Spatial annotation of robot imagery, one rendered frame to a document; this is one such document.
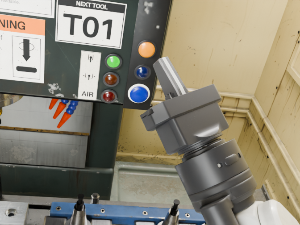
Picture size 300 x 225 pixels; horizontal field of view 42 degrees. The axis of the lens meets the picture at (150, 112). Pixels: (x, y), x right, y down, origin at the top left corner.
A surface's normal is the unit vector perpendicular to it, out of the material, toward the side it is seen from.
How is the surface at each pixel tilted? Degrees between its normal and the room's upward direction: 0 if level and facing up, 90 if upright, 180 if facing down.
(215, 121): 37
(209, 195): 71
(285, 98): 90
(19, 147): 90
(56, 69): 90
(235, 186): 41
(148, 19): 90
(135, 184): 0
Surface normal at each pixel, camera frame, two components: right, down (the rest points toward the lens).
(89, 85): 0.08, 0.56
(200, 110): 0.43, -0.34
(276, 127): -0.98, -0.09
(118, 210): 0.16, -0.83
